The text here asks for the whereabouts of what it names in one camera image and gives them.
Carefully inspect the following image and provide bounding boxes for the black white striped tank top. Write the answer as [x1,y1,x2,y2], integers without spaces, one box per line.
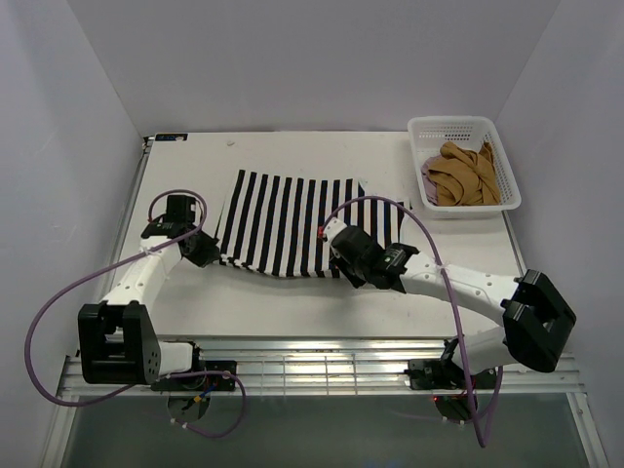
[215,169,414,281]

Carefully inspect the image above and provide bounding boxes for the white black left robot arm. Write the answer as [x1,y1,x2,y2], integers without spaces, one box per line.
[78,192,220,390]

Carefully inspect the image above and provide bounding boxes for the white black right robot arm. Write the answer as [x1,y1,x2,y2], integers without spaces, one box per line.
[321,218,576,390]

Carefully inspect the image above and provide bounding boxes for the mauve tank top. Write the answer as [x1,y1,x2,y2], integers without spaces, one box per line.
[420,155,441,206]

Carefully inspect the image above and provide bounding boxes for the tan tank top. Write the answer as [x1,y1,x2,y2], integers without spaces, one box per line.
[429,141,501,207]

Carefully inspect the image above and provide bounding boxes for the white plastic perforated basket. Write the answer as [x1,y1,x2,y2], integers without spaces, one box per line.
[408,116,522,219]

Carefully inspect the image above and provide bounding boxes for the aluminium rail frame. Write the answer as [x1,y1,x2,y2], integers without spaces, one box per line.
[42,339,609,467]

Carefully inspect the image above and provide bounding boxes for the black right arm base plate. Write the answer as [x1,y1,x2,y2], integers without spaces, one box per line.
[404,359,497,390]

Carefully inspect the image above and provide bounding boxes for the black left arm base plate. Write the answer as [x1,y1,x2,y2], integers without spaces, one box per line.
[150,360,238,393]

